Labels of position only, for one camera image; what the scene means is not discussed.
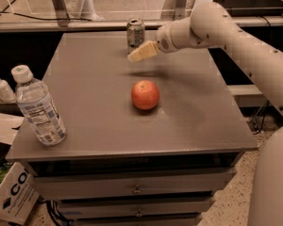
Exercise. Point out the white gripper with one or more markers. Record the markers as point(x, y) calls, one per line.
point(164, 40)

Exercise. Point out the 7up soda can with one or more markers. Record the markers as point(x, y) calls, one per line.
point(135, 31)

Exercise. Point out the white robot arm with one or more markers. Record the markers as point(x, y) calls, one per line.
point(211, 25)

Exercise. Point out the clear plastic water bottle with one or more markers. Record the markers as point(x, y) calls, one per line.
point(37, 105)

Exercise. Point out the white pump sanitizer bottle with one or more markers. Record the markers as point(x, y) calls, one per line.
point(6, 93)

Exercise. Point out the red apple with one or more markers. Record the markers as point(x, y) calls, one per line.
point(145, 95)

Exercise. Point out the grey drawer cabinet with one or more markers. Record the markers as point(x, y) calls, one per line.
point(123, 166)

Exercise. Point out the white cardboard box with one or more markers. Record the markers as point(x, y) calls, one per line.
point(17, 196)

